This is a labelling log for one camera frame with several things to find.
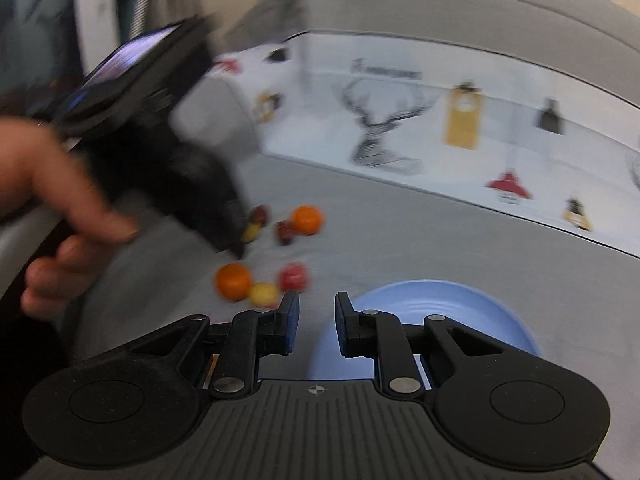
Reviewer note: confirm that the grey printed sofa cover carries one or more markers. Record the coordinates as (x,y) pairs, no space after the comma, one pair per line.
(490,142)

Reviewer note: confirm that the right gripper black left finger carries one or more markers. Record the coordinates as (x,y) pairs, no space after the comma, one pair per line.
(250,336)

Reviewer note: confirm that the orange tangerine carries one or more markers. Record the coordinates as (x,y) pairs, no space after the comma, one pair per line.
(307,220)
(233,281)

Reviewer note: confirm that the dark red jujube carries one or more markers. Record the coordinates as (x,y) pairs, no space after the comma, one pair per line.
(259,215)
(284,232)

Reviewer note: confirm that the red candy fruit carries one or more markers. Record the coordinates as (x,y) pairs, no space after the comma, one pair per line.
(293,276)

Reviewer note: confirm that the light blue plate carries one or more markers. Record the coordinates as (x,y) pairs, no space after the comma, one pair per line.
(413,302)

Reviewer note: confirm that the yellow round fruit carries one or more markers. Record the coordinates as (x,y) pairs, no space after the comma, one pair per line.
(251,233)
(264,295)

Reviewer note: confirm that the person's left hand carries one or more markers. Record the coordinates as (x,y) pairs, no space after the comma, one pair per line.
(34,164)

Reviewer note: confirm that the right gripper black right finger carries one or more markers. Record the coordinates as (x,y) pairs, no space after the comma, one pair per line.
(380,337)

